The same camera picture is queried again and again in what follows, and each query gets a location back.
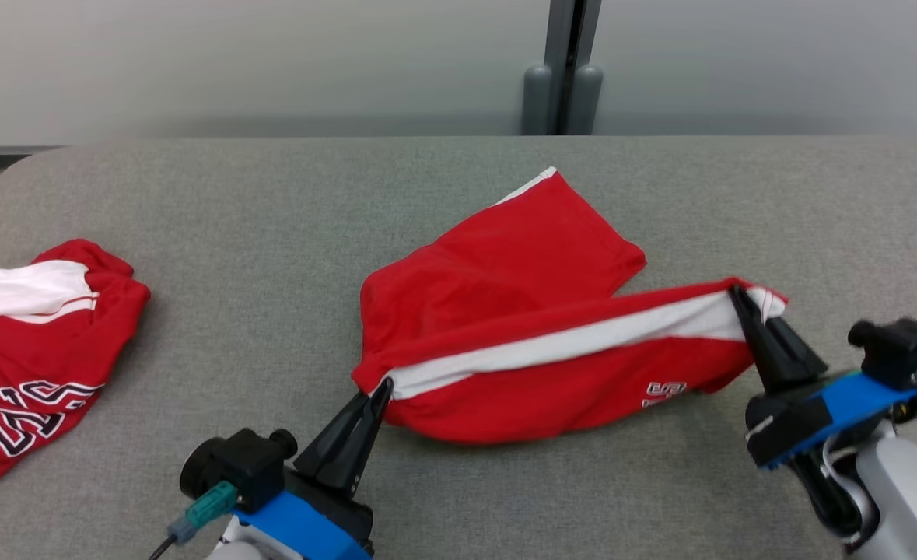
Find grey post foot cap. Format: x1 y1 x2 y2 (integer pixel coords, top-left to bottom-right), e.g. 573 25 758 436
522 65 554 135
571 64 604 135

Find red shorts white stripe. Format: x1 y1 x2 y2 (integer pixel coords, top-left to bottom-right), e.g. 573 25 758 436
352 166 789 446

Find red jersey white sleeves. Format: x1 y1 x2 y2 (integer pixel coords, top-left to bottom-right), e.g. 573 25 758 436
0 239 152 489

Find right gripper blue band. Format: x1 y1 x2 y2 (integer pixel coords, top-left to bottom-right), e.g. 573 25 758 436
729 284 917 539

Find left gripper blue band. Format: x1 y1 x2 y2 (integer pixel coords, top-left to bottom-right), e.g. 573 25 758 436
231 378 395 560

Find left camera cable teal plug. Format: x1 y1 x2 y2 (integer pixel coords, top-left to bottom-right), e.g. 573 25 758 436
147 481 240 560

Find grey aluminium partition post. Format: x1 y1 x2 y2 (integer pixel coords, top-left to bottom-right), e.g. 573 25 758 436
544 0 603 135

